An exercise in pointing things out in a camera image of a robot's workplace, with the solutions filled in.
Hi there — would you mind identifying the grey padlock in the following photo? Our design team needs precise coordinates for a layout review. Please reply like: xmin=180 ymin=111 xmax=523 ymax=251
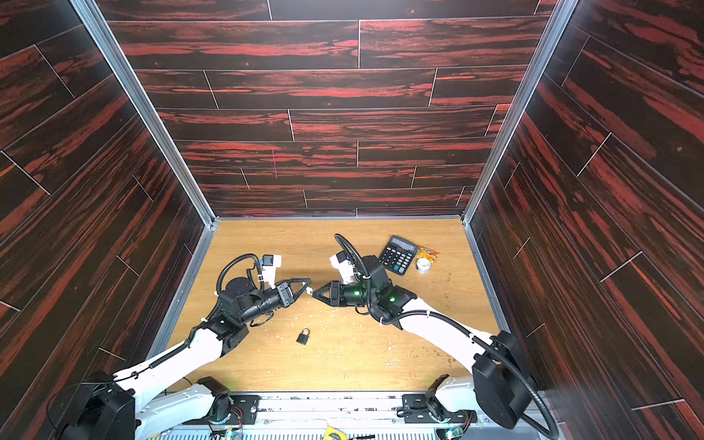
xmin=296 ymin=328 xmax=311 ymax=346

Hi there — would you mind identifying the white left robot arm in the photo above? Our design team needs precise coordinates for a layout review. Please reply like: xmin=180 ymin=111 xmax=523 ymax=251
xmin=52 ymin=277 xmax=311 ymax=439

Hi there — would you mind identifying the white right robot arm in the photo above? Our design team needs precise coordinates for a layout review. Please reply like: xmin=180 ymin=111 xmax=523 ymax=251
xmin=309 ymin=279 xmax=558 ymax=438

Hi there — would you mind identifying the black desktop calculator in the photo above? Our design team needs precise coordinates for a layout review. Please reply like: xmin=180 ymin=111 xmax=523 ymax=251
xmin=379 ymin=236 xmax=419 ymax=276

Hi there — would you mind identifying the white label roll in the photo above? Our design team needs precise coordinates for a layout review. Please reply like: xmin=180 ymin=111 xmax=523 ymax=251
xmin=415 ymin=257 xmax=433 ymax=274

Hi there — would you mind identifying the orange snack packet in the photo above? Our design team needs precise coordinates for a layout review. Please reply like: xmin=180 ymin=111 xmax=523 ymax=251
xmin=417 ymin=246 xmax=439 ymax=262

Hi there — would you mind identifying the yellow tool at front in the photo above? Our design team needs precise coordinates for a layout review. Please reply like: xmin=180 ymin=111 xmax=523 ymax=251
xmin=323 ymin=426 xmax=348 ymax=440

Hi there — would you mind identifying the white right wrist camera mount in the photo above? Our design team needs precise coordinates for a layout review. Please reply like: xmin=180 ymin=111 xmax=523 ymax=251
xmin=330 ymin=250 xmax=357 ymax=284

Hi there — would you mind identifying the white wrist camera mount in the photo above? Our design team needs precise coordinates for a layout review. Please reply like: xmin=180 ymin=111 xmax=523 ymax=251
xmin=330 ymin=250 xmax=357 ymax=284
xmin=258 ymin=254 xmax=282 ymax=291

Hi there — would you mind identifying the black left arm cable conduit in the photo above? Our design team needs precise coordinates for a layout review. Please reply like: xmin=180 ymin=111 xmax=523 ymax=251
xmin=114 ymin=252 xmax=265 ymax=381

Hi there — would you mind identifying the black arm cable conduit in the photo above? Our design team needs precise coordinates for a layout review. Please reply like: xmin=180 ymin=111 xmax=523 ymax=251
xmin=114 ymin=252 xmax=265 ymax=381
xmin=334 ymin=233 xmax=561 ymax=440

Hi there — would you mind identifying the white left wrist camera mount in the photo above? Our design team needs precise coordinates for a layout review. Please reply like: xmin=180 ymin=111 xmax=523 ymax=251
xmin=258 ymin=254 xmax=282 ymax=291

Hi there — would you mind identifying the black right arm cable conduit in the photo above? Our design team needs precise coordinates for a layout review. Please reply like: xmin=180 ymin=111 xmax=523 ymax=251
xmin=334 ymin=233 xmax=561 ymax=440

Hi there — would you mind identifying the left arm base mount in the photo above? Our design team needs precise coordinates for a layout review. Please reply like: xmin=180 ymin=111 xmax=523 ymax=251
xmin=185 ymin=377 xmax=260 ymax=426

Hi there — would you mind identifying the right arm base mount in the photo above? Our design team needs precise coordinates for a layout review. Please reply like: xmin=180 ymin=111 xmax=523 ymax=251
xmin=396 ymin=374 xmax=478 ymax=428

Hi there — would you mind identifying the aluminium corner post left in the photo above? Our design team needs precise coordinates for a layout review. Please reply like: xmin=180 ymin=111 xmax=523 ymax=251
xmin=70 ymin=0 xmax=217 ymax=229

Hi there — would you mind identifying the aluminium corner post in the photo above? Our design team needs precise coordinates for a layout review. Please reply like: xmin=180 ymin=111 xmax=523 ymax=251
xmin=463 ymin=0 xmax=579 ymax=231
xmin=70 ymin=0 xmax=217 ymax=229

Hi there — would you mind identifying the aluminium corner post right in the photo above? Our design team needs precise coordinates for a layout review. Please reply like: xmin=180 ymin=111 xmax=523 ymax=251
xmin=463 ymin=0 xmax=579 ymax=231

